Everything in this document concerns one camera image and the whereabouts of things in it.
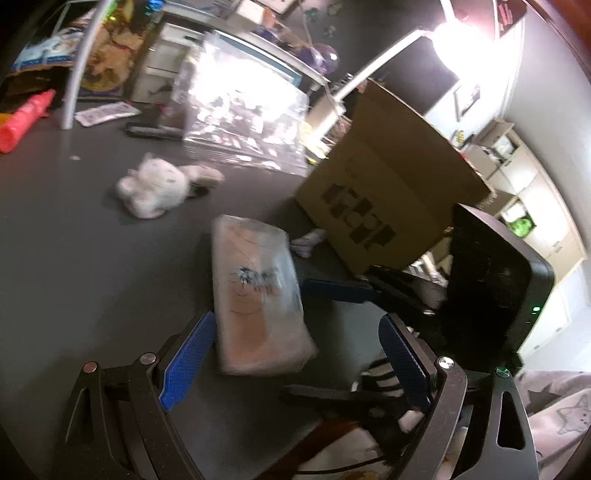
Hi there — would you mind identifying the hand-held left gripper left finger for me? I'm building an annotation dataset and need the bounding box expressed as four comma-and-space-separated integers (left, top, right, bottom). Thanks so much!
52, 311, 218, 480

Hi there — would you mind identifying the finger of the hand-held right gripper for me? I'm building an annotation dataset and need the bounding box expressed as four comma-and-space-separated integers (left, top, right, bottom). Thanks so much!
281, 369, 416, 430
302, 265, 446, 317

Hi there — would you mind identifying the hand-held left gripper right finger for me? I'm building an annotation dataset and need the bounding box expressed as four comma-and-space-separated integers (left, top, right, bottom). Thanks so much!
378, 313, 541, 480

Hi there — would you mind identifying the pink tissue pack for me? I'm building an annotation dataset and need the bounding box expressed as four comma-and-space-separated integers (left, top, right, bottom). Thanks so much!
210, 213, 319, 376

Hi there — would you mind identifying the brown cardboard box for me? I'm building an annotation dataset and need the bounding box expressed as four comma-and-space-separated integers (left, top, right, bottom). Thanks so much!
293, 78, 497, 275

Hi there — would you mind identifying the small white plush piece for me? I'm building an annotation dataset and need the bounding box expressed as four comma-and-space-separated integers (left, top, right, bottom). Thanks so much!
291, 229, 329, 258

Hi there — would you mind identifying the beige storage cabinet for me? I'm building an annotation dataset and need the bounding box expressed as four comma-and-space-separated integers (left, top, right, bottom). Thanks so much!
464, 117, 587, 282

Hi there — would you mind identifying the grey star print cloth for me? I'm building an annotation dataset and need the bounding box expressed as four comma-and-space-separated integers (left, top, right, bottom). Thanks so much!
512, 369, 591, 480

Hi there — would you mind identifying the white bunny plush toy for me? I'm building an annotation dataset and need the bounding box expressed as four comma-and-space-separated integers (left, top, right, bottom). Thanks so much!
115, 154, 226, 219

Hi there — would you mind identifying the clear acrylic case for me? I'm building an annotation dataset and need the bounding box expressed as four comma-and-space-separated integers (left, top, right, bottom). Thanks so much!
178, 30, 311, 177

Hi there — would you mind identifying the purple capsule ball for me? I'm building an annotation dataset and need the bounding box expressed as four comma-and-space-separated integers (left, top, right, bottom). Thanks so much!
307, 42, 340, 75

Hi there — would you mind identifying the white desk lamp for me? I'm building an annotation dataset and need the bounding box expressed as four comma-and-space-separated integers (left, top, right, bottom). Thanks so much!
332, 0, 499, 102

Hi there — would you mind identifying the small printed sachet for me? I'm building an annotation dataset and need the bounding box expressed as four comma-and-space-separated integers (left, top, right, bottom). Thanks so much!
74, 102, 141, 127

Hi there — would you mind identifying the white drawer unit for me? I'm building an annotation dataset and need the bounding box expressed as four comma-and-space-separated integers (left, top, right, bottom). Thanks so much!
131, 23, 206, 104

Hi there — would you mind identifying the dried petal snack bag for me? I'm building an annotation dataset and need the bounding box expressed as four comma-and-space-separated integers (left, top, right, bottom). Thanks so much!
81, 14, 162, 100

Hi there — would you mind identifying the blue printed box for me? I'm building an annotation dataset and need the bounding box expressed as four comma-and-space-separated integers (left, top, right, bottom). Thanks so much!
9, 9, 100, 75

